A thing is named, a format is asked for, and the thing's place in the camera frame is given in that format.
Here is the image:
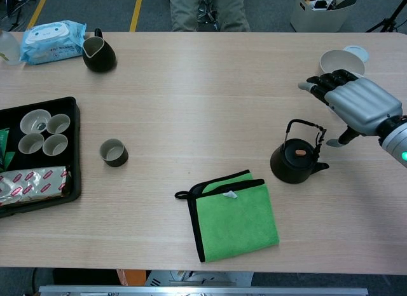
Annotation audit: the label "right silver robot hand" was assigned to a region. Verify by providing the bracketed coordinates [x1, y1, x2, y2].
[298, 69, 403, 148]

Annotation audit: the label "black teapot with handle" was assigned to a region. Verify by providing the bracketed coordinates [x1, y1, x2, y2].
[270, 119, 330, 184]

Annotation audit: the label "grey-green ceramic teacup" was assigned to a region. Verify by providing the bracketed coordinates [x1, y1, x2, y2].
[99, 138, 129, 168]

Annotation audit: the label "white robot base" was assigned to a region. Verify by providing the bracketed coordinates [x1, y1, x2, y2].
[144, 270, 254, 287]

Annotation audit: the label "small beige teacup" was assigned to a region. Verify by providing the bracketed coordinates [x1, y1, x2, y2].
[17, 132, 45, 154]
[46, 113, 71, 135]
[42, 133, 69, 157]

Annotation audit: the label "white plastic lid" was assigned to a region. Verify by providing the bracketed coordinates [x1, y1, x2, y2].
[343, 44, 369, 64]

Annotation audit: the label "black tripod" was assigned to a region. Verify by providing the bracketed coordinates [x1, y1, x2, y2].
[365, 0, 407, 33]

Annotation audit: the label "white storage bin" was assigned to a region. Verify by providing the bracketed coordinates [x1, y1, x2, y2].
[289, 0, 359, 33]

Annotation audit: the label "green cloth with black trim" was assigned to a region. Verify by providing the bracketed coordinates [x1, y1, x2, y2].
[174, 170, 280, 264]

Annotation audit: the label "chrome chair base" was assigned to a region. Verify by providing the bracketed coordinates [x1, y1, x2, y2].
[197, 0, 221, 32]

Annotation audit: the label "person in khaki trousers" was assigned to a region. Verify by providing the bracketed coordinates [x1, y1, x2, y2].
[169, 0, 252, 32]

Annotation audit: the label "dark ceramic pitcher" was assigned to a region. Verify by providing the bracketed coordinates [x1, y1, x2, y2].
[81, 28, 117, 73]

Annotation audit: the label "black plastic tray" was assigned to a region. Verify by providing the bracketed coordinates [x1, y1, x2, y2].
[0, 97, 82, 218]

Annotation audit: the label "blue wet wipes pack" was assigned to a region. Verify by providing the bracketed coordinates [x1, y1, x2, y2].
[20, 20, 87, 65]

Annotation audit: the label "wide beige tea bowl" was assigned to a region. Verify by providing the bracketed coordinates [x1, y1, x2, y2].
[20, 109, 50, 135]

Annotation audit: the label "silver foil packet red labels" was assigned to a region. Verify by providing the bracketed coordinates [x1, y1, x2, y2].
[0, 165, 71, 207]

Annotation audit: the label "black stand legs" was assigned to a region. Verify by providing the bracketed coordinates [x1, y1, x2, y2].
[0, 0, 42, 27]

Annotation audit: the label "green tea packet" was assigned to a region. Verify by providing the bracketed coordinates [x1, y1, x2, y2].
[0, 128, 16, 170]

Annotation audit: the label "aluminium rail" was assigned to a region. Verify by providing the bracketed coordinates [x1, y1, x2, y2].
[38, 285, 369, 296]

